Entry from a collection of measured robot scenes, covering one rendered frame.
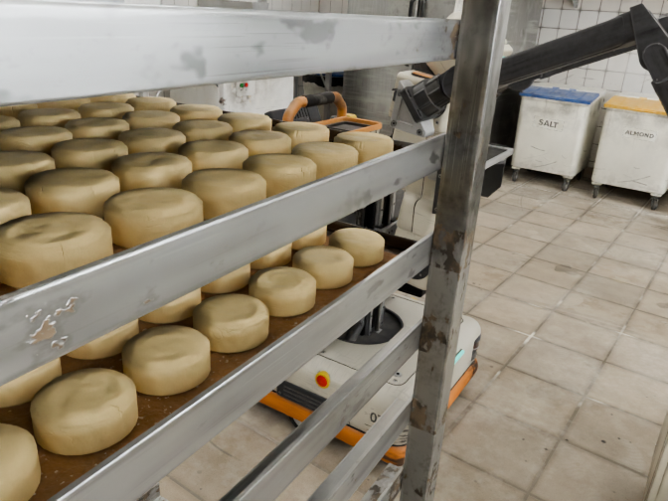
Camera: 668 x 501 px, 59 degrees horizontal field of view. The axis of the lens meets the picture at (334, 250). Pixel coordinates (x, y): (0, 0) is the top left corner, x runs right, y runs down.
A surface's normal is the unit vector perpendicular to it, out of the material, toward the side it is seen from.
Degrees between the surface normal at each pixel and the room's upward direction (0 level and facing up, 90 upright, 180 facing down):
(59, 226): 0
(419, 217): 90
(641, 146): 91
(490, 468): 0
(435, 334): 90
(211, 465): 0
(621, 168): 96
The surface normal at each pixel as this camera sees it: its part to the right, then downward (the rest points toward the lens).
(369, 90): -0.59, 0.28
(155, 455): 0.85, 0.24
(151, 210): 0.06, -0.92
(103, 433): 0.59, 0.33
